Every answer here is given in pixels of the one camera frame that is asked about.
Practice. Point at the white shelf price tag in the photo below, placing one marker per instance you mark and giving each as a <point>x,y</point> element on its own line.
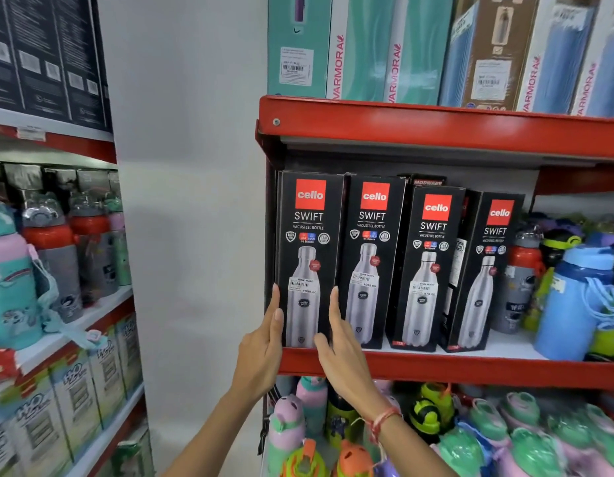
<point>31,133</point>

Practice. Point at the person's right hand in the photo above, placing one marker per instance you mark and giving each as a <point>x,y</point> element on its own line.
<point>346,367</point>

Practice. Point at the white and blue bottle box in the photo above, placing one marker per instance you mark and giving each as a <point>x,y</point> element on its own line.
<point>605,69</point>
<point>560,59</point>

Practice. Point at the green and pink kids bottle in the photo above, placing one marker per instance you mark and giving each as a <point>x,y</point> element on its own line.
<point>120,243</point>

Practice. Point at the row of wrapped bottles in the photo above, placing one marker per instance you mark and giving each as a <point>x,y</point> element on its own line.
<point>38,176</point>

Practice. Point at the group of colourful kids bottles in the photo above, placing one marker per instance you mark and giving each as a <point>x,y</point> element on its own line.
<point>485,437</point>

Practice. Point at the red and white shelf rack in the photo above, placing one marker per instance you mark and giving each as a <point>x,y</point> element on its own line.
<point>78,322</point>

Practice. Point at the green box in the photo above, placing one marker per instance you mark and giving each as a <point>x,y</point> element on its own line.
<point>135,452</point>

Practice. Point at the person's left hand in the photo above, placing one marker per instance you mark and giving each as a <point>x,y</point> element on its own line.
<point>257,357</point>

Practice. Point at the grey bottle with red collar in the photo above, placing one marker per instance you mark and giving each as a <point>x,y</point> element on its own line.
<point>515,288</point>
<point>95,253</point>
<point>56,258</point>

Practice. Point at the person's left forearm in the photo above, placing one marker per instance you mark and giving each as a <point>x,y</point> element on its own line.
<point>217,437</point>

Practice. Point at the green and yellow kids bottle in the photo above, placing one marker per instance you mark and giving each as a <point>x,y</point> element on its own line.
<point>612,340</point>

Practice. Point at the brown bottle box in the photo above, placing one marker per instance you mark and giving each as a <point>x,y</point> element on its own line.
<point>500,49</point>

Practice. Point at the red metal shelf board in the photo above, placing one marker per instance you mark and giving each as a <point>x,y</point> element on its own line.
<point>461,367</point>
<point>436,126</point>

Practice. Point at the teal box with white label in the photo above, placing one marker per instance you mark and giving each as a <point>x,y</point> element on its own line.
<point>307,39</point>

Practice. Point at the red shelf tag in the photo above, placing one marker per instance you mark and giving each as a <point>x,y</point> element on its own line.
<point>1,363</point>

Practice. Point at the pink and teal kids bottle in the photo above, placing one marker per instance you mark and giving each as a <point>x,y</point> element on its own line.
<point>11,288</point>

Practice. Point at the white and teal bottle box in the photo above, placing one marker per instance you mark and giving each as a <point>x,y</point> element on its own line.
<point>421,49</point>
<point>364,49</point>

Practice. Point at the black bottle box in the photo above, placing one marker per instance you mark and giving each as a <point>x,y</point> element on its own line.
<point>309,263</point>
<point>428,283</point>
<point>371,273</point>
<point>485,283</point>

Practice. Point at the person's right thumb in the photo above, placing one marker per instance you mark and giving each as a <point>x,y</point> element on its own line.
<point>322,346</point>

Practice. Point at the person's right forearm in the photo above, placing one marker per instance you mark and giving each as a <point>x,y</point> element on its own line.
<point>411,452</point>

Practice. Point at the person's left thumb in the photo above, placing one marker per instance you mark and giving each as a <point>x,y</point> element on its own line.
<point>279,332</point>

